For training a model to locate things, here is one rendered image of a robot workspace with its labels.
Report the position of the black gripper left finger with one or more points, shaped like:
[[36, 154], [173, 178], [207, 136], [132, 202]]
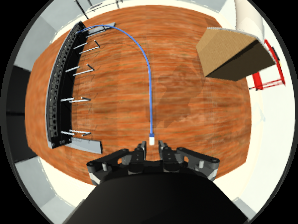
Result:
[[101, 167]]

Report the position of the white and blue cable plug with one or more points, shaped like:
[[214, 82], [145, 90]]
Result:
[[151, 138]]

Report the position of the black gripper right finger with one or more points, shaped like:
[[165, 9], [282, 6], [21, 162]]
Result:
[[200, 162]]

